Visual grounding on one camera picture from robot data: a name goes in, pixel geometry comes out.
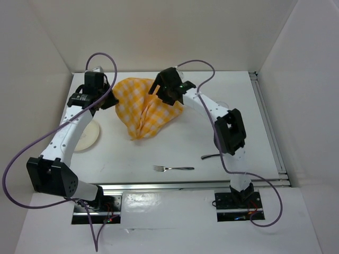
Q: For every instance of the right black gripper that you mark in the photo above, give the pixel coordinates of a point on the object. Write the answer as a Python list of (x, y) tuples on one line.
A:
[(158, 81)]

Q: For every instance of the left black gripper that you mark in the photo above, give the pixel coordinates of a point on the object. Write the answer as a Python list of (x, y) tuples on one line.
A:
[(113, 100)]

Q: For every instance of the yellow white checkered cloth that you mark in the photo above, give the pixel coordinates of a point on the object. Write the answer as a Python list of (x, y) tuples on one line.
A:
[(144, 115)]

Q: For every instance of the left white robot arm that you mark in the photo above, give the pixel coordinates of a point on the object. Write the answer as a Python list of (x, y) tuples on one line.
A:
[(50, 173)]

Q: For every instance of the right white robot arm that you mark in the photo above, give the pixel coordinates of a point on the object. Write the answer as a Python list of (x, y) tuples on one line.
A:
[(228, 127)]

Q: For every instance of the cream round plate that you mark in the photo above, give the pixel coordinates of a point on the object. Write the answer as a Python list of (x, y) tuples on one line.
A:
[(89, 136)]

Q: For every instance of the silver fork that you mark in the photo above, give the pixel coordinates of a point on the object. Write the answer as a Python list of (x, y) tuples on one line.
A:
[(164, 169)]

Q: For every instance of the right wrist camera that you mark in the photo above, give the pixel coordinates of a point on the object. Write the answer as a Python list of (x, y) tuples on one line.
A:
[(181, 75)]

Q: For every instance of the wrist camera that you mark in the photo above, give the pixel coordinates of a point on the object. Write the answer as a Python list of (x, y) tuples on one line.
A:
[(181, 75), (98, 69)]

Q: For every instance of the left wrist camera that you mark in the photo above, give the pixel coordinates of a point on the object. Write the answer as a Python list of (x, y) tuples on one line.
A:
[(98, 69)]

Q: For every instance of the black handled table knife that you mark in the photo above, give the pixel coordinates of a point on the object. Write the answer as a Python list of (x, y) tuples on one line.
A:
[(209, 156)]

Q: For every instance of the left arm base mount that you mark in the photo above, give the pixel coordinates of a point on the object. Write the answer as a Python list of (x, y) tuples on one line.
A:
[(109, 212)]

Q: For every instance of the front aluminium rail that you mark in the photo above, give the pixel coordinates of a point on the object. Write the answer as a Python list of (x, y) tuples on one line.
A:
[(174, 186)]

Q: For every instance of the aluminium rail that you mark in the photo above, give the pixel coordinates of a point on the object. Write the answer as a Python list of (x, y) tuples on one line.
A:
[(174, 186), (283, 175)]

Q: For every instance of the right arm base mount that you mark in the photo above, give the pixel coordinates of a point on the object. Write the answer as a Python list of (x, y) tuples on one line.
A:
[(228, 210)]

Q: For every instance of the right side aluminium rail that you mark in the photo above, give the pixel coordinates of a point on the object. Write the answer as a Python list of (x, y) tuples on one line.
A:
[(283, 175)]

